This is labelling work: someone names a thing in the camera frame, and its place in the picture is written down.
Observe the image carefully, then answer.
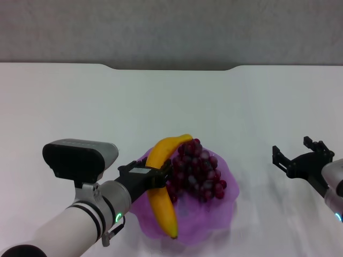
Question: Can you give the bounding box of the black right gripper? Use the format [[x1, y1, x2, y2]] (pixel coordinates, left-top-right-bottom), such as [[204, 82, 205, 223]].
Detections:
[[272, 136, 336, 199]]

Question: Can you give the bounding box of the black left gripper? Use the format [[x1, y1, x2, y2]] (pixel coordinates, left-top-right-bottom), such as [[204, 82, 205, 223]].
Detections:
[[117, 157, 174, 203]]

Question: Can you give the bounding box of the yellow banana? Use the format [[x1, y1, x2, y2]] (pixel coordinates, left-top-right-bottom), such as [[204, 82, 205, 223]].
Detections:
[[145, 133, 194, 240]]

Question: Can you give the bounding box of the dark red grape bunch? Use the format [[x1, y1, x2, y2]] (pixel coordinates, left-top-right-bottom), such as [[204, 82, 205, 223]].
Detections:
[[165, 138, 228, 203]]

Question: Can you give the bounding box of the purple wavy plastic plate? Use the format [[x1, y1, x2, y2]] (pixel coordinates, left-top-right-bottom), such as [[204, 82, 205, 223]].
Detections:
[[130, 147, 240, 246]]

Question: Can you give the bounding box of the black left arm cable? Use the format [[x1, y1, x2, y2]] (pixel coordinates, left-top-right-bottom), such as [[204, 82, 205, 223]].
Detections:
[[101, 215, 126, 247]]

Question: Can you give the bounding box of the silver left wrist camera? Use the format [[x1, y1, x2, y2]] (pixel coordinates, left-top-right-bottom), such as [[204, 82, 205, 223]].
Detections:
[[42, 139, 120, 191]]

